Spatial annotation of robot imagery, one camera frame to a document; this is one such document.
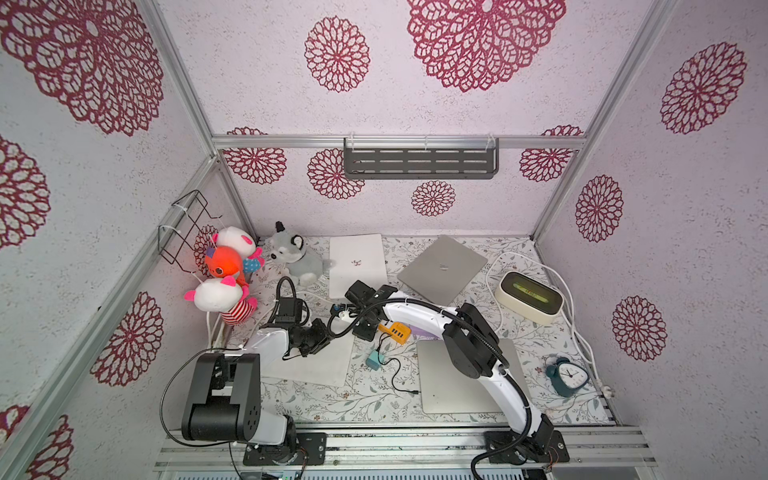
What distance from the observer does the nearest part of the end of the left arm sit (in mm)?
697

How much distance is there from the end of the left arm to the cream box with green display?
23.7 inches

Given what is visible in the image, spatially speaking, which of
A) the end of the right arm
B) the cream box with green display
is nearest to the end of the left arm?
the end of the right arm

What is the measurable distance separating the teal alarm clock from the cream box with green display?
0.15 m

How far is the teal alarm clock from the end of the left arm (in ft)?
2.15

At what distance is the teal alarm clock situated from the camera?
81 cm
